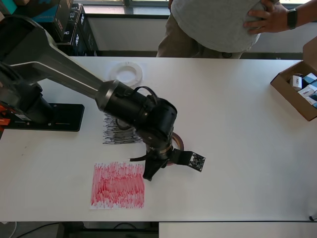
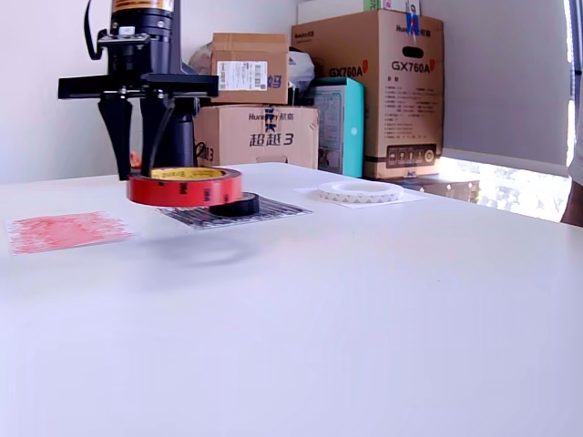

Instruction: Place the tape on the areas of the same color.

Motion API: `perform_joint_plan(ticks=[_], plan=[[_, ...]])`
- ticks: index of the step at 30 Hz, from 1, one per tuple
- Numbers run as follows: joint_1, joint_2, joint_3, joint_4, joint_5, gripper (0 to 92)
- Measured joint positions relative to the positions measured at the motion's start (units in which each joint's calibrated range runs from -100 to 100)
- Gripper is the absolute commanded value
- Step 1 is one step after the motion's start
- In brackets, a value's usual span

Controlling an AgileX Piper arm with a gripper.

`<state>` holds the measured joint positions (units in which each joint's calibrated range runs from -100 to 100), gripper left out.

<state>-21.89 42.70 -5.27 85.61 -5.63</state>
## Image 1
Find small black box white text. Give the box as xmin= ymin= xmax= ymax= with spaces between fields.
xmin=67 ymin=2 xmax=84 ymax=22

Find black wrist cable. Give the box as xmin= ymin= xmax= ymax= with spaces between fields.
xmin=132 ymin=86 xmax=159 ymax=105

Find black box with teal script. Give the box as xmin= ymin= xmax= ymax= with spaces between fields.
xmin=14 ymin=0 xmax=74 ymax=42

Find black tape roll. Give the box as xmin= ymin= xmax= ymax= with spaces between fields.
xmin=115 ymin=118 xmax=136 ymax=131

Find red tape roll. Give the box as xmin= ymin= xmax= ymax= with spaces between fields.
xmin=163 ymin=132 xmax=185 ymax=167

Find red scribbled paper sheet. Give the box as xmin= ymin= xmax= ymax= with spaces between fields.
xmin=89 ymin=161 xmax=146 ymax=210

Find black wrist watch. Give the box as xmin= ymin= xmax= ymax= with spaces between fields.
xmin=286 ymin=7 xmax=298 ymax=30

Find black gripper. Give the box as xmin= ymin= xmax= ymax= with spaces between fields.
xmin=127 ymin=146 xmax=175 ymax=182

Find black floor cable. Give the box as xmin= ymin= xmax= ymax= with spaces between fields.
xmin=14 ymin=222 xmax=61 ymax=238

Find white side table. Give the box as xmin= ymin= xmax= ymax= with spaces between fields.
xmin=158 ymin=222 xmax=317 ymax=238

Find white floor cable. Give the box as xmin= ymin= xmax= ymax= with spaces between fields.
xmin=0 ymin=220 xmax=18 ymax=238

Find white tape roll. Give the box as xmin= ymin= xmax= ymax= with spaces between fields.
xmin=108 ymin=61 xmax=144 ymax=87

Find black table frame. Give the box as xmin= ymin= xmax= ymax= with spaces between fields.
xmin=59 ymin=221 xmax=159 ymax=238

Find open cardboard box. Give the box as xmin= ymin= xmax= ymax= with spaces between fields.
xmin=269 ymin=36 xmax=317 ymax=122

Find person in grey shirt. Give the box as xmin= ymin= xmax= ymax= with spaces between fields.
xmin=156 ymin=0 xmax=261 ymax=60

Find white and blue small carton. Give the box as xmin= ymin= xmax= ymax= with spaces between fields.
xmin=305 ymin=92 xmax=317 ymax=109
xmin=297 ymin=84 xmax=317 ymax=98

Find black scribbled paper sheet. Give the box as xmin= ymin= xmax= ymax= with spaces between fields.
xmin=102 ymin=113 xmax=145 ymax=145

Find black AOC box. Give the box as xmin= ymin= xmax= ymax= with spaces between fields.
xmin=55 ymin=21 xmax=78 ymax=54
xmin=71 ymin=11 xmax=100 ymax=57

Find person left hand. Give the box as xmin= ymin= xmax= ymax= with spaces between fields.
xmin=243 ymin=0 xmax=289 ymax=35

